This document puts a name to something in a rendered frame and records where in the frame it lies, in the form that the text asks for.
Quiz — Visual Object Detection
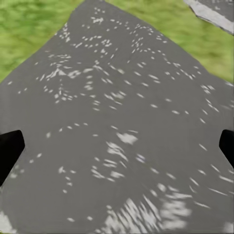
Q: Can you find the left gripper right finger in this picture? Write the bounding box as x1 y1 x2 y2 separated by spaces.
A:
219 129 234 168

